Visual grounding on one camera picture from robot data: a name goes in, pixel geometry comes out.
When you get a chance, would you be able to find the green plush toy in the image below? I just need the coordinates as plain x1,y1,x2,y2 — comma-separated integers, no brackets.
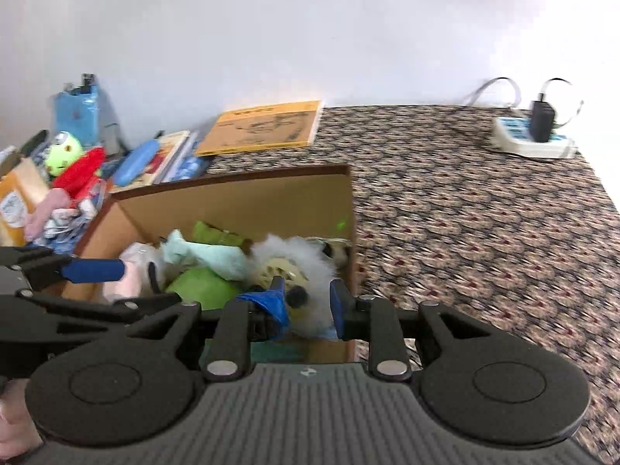
164,269,243,312

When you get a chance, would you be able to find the white power strip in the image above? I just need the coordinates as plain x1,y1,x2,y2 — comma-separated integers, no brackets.
491,116,578,158

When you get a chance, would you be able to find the mint green fabric pouch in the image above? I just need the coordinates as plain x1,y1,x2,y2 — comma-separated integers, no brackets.
161,229,253,282

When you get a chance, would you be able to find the pink sponge block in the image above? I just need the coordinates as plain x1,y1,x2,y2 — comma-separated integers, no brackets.
104,262,146,303

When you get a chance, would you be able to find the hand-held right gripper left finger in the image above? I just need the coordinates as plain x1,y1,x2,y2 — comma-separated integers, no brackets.
126,275,291,382

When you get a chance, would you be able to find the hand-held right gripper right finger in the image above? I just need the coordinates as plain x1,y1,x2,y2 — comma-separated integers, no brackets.
329,278,492,382

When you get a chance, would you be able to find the person's left hand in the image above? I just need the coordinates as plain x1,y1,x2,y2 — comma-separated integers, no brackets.
0,379,44,457

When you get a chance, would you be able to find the blue glasses case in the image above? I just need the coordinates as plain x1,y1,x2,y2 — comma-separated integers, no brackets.
113,139,160,188

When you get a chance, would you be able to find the brown cardboard box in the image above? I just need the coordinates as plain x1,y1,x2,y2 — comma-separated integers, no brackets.
62,165,360,365

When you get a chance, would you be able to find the clear plastic bag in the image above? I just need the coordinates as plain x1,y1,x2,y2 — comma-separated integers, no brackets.
104,241,168,303

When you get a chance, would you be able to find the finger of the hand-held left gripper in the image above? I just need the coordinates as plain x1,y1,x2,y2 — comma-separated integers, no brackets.
48,294,185,338
19,247,127,292

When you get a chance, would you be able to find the black charger cable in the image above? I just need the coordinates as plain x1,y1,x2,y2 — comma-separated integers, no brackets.
537,77,584,122

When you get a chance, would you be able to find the yellow book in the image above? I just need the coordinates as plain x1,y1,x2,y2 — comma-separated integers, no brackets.
194,100,324,157

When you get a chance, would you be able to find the blue white printed packet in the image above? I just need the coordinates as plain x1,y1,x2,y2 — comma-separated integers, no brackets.
46,181,105,253

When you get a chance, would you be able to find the black strap item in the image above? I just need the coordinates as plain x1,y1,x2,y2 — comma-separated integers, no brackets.
146,260,165,296

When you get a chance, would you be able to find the orange package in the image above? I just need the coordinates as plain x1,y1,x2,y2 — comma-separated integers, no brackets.
0,159,49,248

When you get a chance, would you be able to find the green-headed red plush doll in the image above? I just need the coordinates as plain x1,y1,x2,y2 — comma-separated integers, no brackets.
45,132,107,195

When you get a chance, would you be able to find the black charger plug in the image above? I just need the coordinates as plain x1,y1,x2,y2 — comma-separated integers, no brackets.
529,100,558,143

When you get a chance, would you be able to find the olive green cloth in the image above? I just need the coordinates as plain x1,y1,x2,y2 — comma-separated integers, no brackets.
191,220,253,249

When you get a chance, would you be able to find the grey power cord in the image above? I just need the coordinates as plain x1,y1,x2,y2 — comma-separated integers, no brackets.
455,77,524,110

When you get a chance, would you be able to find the floral patterned blanket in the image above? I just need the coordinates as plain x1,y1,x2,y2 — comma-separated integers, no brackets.
206,104,620,456

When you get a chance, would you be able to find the white fluffy toy yellow face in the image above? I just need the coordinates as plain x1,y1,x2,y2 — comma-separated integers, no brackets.
247,233,350,337

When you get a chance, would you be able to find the pink cloth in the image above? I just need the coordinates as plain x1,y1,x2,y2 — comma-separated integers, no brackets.
24,188,73,239

